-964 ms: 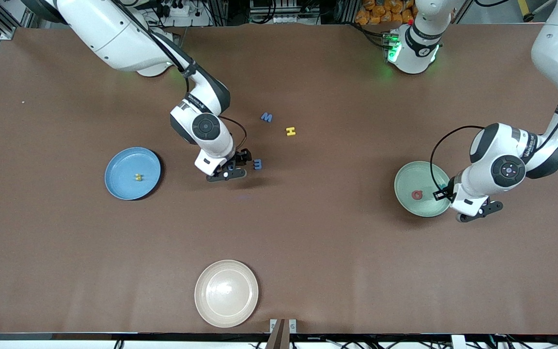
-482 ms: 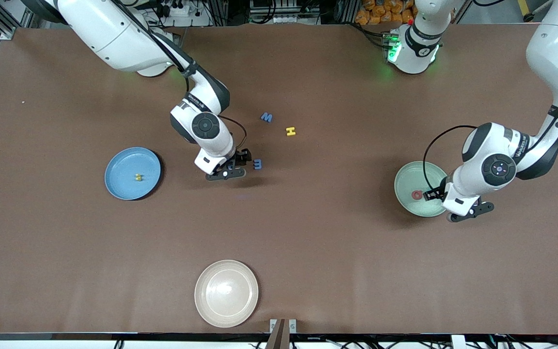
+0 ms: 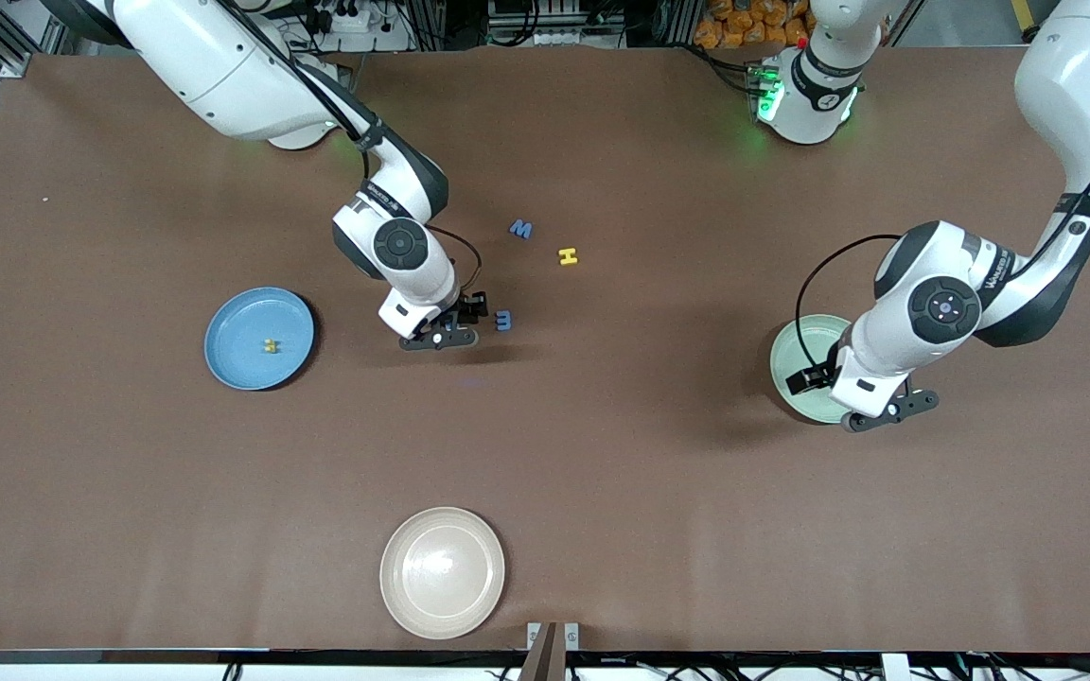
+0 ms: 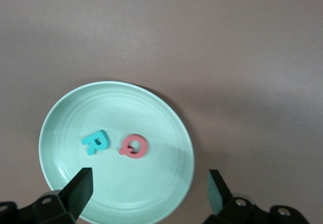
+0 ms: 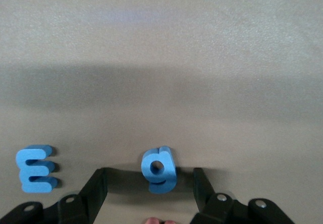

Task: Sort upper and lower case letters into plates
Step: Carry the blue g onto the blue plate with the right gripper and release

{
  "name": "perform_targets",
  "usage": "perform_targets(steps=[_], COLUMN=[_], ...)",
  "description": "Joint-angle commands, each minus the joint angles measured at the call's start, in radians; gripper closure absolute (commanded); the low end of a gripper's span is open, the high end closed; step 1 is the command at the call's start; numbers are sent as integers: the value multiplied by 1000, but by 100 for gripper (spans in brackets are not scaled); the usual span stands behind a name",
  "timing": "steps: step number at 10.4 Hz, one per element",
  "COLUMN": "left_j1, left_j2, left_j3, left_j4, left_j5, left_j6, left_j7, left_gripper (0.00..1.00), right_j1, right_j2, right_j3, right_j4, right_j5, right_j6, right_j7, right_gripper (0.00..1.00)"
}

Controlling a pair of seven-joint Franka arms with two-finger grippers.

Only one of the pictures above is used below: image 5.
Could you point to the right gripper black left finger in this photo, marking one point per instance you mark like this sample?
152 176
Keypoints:
96 186

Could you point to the blue lowercase m letter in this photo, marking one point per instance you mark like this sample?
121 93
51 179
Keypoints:
22 168

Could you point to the pinkish red lowercase w letter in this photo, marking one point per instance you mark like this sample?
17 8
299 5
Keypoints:
154 221

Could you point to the blue lowercase g letter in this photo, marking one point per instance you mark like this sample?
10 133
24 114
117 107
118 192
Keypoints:
159 178

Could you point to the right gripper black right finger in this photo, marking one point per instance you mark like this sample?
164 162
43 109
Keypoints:
202 188

